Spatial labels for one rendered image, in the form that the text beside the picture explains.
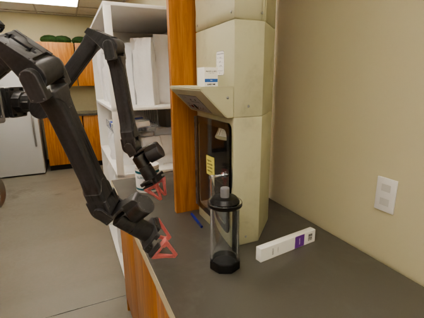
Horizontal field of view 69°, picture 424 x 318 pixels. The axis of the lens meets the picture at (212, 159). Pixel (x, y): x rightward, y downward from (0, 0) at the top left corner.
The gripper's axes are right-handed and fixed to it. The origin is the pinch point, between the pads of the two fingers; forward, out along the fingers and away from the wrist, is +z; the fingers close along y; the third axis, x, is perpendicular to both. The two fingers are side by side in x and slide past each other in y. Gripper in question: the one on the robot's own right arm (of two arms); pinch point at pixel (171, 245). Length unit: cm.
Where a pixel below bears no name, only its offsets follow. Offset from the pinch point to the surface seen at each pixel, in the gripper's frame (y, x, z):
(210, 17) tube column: 31, -66, -29
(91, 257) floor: 172, 116, 45
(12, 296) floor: 136, 148, 3
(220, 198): -2.2, -21.6, 1.5
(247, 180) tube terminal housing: 9.2, -30.7, 12.3
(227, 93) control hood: 11, -48, -13
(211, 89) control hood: 10, -45, -19
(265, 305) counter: -24.1, -8.4, 20.4
